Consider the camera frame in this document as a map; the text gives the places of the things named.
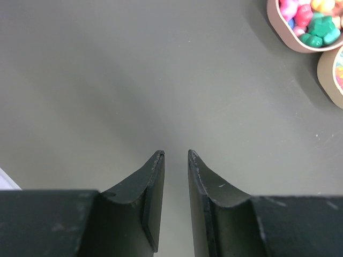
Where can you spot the tan tray translucent star candies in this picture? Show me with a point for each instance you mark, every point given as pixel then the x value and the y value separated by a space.
pixel 329 73

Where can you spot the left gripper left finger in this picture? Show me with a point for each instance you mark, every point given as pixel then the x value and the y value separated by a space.
pixel 124 220

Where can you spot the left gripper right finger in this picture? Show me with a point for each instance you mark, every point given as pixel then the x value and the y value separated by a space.
pixel 229 222

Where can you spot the pink tray opaque star candies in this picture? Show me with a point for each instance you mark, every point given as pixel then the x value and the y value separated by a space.
pixel 307 26

